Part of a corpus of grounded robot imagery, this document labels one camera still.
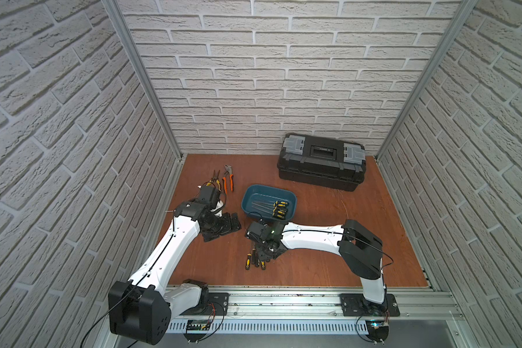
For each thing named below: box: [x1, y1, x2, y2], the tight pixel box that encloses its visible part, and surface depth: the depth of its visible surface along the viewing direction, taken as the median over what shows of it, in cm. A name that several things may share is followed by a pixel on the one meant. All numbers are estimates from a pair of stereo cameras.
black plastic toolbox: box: [276, 131, 367, 193], surface depth 99 cm
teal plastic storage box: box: [240, 184, 298, 222], surface depth 100 cm
